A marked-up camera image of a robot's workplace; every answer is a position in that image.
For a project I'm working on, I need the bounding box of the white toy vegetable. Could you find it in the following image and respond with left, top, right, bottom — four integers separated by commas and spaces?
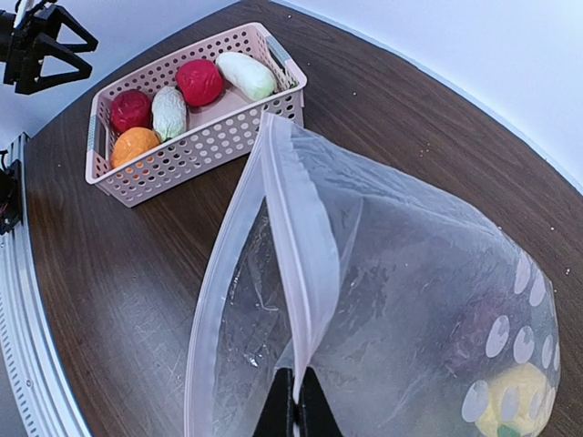
215, 52, 277, 101
151, 86, 187, 143

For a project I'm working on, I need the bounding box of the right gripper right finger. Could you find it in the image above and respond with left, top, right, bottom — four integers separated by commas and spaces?
297, 367, 343, 437

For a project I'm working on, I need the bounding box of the dark purple toy fruit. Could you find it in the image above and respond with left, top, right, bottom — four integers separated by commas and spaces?
439, 287, 512, 382

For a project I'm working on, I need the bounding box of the red toy fruit front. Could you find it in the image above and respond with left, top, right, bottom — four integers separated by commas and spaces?
110, 89, 151, 134

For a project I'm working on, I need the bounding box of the pink plastic basket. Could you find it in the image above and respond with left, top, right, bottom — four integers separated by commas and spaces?
85, 23, 308, 208

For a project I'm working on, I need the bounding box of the orange toy fruit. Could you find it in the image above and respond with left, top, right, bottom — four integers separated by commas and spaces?
110, 127, 160, 168

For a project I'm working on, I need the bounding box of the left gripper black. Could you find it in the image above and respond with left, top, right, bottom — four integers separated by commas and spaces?
1, 4, 98, 95

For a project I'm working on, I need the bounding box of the front aluminium rail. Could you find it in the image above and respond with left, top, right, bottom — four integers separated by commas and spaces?
0, 131, 90, 437

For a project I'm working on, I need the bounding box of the red toy fruit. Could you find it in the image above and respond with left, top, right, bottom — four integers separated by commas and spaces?
176, 59, 224, 107
110, 89, 151, 134

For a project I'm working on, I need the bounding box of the white toy vegetable rear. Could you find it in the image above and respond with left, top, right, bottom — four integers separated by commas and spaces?
215, 52, 277, 101

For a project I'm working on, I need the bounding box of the white toy vegetable front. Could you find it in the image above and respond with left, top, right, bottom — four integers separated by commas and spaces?
151, 86, 187, 143

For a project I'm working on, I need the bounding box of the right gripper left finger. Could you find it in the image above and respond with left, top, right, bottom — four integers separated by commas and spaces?
256, 368, 295, 437

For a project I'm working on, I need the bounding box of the yellow toy fruit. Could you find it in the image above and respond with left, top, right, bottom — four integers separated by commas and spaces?
476, 362, 557, 436

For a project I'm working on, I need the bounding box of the clear zip top bag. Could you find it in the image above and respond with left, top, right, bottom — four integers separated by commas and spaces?
184, 114, 560, 436

